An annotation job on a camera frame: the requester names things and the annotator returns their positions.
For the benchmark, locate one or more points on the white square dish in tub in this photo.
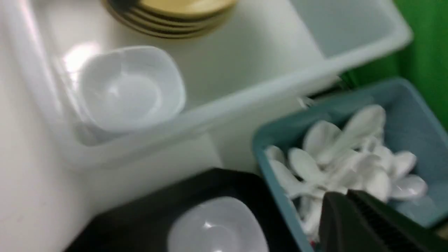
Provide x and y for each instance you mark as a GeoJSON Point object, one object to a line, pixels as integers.
{"type": "Point", "coordinates": [131, 88]}

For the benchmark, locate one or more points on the bottom stacked yellow bowl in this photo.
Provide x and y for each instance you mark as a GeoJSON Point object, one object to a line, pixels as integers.
{"type": "Point", "coordinates": [164, 34]}

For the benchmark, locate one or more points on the white square dish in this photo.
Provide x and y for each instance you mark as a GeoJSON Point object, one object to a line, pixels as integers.
{"type": "Point", "coordinates": [131, 88]}
{"type": "Point", "coordinates": [223, 224]}

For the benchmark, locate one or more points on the large white plastic tub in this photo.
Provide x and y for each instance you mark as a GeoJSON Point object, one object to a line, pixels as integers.
{"type": "Point", "coordinates": [267, 50]}

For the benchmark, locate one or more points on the teal plastic bin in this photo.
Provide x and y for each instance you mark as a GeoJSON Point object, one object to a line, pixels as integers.
{"type": "Point", "coordinates": [410, 125]}

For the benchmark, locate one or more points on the stacked yellow bowl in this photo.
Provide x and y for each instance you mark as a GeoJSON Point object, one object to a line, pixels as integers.
{"type": "Point", "coordinates": [187, 8]}
{"type": "Point", "coordinates": [164, 29]}
{"type": "Point", "coordinates": [168, 24]}
{"type": "Point", "coordinates": [164, 34]}
{"type": "Point", "coordinates": [132, 7]}

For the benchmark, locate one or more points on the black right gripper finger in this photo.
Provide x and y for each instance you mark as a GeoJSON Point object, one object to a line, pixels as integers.
{"type": "Point", "coordinates": [358, 222]}

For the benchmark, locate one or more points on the top stacked yellow bowl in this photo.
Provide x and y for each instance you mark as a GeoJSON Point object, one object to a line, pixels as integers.
{"type": "Point", "coordinates": [187, 8]}

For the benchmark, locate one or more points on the black serving tray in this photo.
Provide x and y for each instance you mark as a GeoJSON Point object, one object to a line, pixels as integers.
{"type": "Point", "coordinates": [142, 225]}

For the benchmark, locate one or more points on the green cloth backdrop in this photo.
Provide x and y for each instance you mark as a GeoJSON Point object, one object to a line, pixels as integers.
{"type": "Point", "coordinates": [424, 62]}

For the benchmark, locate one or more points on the white soup spoon red handle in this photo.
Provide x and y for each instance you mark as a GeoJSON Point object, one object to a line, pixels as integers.
{"type": "Point", "coordinates": [314, 242]}

